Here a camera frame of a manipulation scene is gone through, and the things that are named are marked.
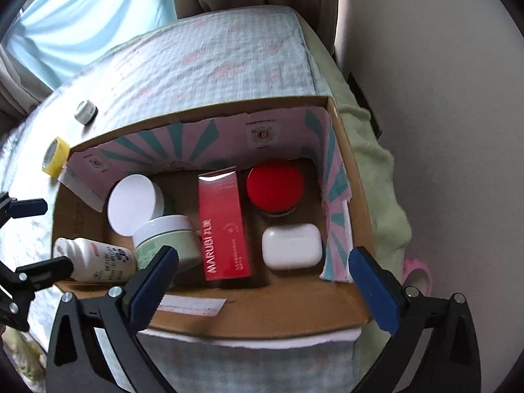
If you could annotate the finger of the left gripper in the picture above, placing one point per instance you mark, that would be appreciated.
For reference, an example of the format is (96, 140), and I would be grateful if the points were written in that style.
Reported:
(13, 208)
(46, 273)

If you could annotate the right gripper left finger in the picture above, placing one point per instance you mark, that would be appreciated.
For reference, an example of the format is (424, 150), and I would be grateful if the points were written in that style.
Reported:
(75, 360)

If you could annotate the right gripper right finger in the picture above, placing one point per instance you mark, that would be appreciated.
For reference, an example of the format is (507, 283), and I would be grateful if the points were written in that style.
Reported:
(451, 359)

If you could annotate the white pill bottle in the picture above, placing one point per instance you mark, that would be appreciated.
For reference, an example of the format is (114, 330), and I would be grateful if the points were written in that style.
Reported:
(96, 262)

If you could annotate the yellow packing tape roll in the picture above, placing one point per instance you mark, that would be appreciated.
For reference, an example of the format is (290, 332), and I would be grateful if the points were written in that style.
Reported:
(55, 157)

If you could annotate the small white-grey jar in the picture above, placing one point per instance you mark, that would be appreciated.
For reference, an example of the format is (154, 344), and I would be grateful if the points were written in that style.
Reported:
(86, 111)

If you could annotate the white-lid jar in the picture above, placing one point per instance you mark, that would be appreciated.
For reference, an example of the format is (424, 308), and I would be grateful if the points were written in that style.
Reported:
(133, 202)

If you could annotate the cardboard box with patterned lining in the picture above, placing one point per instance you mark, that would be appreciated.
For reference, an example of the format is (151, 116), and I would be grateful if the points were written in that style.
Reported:
(175, 149)

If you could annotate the green cream jar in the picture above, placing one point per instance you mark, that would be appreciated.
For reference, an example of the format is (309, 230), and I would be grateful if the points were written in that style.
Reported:
(176, 231)

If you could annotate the red Marubi box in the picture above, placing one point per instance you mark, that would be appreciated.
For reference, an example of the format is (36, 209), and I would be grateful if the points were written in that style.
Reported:
(225, 251)

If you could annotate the white earbuds case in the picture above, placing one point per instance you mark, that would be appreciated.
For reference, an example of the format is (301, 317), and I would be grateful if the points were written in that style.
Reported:
(291, 247)

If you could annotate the red-lid jar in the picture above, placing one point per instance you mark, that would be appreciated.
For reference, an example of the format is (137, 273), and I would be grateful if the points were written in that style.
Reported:
(275, 186)

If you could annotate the pink plastic item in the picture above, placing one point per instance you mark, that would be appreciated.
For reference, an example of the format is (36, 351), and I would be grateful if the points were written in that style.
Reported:
(416, 273)

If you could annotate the left brown curtain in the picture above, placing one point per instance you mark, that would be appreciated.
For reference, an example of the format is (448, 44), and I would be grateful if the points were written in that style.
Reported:
(21, 91)

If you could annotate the green mattress blanket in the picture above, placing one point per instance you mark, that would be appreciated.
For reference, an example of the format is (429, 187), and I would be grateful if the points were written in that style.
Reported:
(389, 223)

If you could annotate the blue cloth over window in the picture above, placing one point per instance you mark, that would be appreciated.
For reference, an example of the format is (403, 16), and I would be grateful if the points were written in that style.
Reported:
(56, 39)

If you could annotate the checked floral bed sheet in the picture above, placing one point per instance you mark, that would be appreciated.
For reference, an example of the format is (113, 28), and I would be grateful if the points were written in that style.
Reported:
(214, 58)

